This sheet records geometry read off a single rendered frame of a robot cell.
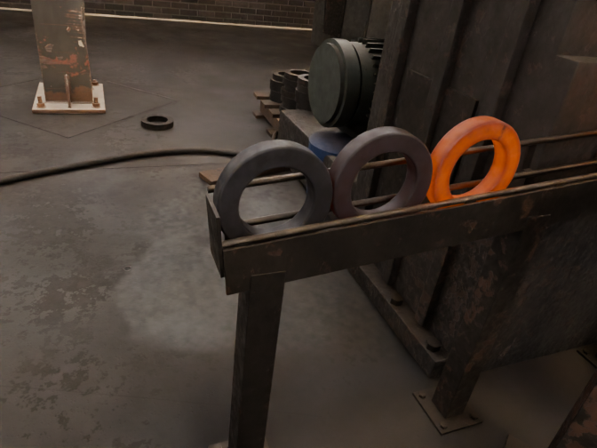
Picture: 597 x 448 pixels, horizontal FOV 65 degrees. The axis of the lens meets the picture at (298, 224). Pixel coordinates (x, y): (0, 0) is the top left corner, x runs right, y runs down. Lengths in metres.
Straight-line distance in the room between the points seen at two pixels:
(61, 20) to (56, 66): 0.26
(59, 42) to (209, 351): 2.23
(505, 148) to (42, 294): 1.34
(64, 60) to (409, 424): 2.68
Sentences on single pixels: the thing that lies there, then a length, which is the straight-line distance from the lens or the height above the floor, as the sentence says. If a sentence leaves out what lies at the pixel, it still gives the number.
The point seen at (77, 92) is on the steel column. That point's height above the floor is 0.09.
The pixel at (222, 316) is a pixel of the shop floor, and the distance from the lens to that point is 1.49.
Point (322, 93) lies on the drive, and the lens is 2.19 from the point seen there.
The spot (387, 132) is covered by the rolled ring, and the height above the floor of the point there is 0.77.
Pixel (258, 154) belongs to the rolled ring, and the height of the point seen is 0.74.
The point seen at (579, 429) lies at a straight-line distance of 1.16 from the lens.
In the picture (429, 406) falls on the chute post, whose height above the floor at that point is 0.01.
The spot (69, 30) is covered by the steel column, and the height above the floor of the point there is 0.44.
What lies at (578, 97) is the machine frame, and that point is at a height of 0.80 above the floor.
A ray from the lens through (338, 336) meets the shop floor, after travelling 1.47.
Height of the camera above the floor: 0.99
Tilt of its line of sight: 30 degrees down
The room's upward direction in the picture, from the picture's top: 8 degrees clockwise
